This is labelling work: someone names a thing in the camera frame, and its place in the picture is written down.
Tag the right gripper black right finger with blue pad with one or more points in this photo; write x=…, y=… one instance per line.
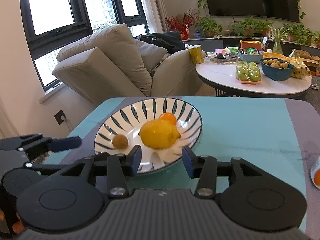
x=246, y=194

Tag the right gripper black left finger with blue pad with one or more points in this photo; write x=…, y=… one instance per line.
x=75, y=195

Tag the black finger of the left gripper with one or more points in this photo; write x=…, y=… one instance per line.
x=37, y=144

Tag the teal grey table mat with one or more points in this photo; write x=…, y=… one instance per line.
x=280, y=136

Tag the brown longan in bowl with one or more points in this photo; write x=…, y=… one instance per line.
x=120, y=142

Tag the beige sofa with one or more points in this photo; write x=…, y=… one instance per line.
x=107, y=64

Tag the yellow lemon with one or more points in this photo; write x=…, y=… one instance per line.
x=159, y=134

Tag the striped white ceramic bowl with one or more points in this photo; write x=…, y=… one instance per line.
x=129, y=120

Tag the small orange in bowl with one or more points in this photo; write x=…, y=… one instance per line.
x=169, y=117

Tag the round white coffee table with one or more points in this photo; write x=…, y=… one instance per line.
x=269, y=78

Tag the green apples pack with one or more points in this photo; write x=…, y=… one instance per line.
x=248, y=73

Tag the blue basket of longans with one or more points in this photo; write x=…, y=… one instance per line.
x=277, y=70

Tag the banana bunch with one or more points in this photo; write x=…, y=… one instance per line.
x=301, y=70

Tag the grey sofa cushion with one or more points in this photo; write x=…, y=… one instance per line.
x=150, y=54

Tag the yellow can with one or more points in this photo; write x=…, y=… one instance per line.
x=196, y=54

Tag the black clothes on sofa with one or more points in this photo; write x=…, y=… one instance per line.
x=170, y=40

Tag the green potted plant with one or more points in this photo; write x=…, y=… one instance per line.
x=208, y=26

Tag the red flower plant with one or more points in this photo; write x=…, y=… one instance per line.
x=182, y=22

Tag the wall power socket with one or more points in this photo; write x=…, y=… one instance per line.
x=60, y=117

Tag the window black frame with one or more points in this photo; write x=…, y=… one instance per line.
x=49, y=25

